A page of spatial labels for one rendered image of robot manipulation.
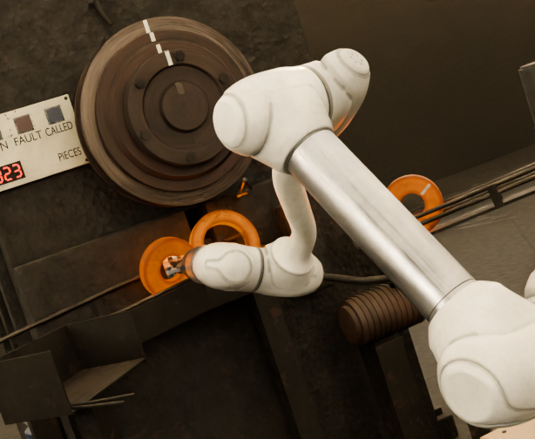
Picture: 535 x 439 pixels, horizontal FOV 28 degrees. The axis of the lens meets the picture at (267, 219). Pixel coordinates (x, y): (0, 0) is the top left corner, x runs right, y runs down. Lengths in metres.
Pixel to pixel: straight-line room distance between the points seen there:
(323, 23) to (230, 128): 7.92
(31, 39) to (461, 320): 1.53
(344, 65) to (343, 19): 7.88
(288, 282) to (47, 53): 0.88
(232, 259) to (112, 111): 0.53
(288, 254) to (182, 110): 0.47
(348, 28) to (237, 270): 7.61
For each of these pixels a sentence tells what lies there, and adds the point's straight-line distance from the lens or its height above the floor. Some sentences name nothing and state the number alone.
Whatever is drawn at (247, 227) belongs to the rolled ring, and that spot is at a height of 0.78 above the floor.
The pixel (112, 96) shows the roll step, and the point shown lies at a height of 1.19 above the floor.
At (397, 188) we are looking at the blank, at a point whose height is 0.76.
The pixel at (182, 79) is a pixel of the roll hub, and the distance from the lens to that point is 2.67.
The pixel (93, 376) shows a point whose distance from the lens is 2.48.
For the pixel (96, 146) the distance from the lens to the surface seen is 2.67.
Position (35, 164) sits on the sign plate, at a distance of 2.77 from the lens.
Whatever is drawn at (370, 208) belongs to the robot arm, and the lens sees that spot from 1.78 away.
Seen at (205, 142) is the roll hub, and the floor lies 1.02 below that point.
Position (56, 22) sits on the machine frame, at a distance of 2.85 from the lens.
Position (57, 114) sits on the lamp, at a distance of 2.79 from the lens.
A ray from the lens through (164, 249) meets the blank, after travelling 2.69.
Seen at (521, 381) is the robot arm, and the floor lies 0.55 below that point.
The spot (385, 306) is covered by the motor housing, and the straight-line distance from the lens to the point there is 2.75.
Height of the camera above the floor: 1.03
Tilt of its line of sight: 5 degrees down
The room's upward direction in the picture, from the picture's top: 18 degrees counter-clockwise
